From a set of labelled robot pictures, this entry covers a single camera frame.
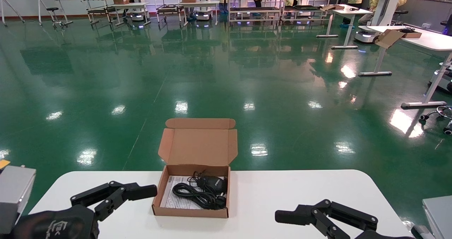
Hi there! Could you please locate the open cardboard box with flap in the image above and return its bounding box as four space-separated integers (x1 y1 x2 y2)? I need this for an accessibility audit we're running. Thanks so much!
374 28 423 49

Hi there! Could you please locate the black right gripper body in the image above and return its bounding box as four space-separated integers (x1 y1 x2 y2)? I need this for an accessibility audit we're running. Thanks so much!
354 230 415 239

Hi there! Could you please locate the black wired computer mouse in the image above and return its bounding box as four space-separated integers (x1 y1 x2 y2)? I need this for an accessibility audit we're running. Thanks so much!
187 171 228 197

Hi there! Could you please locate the grey counter cabinet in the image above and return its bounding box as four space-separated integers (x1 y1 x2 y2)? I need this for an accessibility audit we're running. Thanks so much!
405 0 452 29

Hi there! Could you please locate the left gripper body black cover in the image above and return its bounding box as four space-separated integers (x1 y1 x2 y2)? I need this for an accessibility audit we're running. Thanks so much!
11 204 100 239

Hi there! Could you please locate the white work table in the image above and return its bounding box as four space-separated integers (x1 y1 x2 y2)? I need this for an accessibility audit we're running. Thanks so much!
179 1 220 26
111 2 151 26

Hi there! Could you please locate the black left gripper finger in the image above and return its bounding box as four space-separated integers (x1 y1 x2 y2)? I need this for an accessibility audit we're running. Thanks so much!
70 181 158 222

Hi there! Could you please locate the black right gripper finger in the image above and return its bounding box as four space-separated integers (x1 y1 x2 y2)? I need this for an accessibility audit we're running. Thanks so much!
275 199 378 239

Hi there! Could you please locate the white wheeled robot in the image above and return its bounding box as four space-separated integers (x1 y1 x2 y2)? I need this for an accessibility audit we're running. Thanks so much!
354 0 406 43

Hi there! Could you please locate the grey mobile robot base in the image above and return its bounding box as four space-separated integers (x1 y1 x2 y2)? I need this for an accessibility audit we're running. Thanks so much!
128 10 149 23
194 9 213 21

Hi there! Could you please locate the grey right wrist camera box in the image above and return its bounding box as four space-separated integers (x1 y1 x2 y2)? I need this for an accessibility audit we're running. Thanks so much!
422 196 452 239

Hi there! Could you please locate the white metal cart rack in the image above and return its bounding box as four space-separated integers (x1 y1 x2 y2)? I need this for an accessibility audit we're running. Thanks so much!
154 0 184 25
83 0 119 26

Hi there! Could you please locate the black coiled power cable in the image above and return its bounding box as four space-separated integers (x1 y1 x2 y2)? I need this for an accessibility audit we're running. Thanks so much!
172 183 227 210

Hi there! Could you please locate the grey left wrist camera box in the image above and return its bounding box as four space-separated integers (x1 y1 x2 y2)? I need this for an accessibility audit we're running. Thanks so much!
0 166 36 225

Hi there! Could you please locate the brown cardboard storage box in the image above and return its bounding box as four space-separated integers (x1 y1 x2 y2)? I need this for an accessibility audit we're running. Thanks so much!
152 118 238 219

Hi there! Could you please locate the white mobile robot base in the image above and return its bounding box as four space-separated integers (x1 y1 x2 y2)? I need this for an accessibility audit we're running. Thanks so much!
428 62 452 93

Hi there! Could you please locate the office chair wheel base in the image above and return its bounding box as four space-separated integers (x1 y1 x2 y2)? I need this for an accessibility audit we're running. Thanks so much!
420 105 452 136

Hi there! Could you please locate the crouching person in yellow coat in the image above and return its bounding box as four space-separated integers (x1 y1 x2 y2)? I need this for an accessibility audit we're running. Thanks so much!
358 0 408 25

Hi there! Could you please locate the large white rounded table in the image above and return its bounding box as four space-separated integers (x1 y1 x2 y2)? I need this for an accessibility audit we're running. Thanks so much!
358 25 452 109

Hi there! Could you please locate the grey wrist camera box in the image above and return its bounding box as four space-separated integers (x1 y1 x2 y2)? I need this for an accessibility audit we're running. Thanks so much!
0 166 36 225
422 196 452 239

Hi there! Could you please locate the small white pedestal table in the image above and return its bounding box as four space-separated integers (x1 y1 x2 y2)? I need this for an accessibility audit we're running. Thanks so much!
316 4 373 50

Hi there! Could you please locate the white printed instruction sheet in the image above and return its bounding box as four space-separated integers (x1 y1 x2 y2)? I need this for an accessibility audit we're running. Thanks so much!
160 175 226 210

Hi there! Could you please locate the black round stool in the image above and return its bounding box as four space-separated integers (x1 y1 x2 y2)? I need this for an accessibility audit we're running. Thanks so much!
46 7 68 29

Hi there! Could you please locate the white metal shelf rack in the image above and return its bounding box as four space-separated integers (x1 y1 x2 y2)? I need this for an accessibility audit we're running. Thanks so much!
281 0 341 24
228 0 284 23

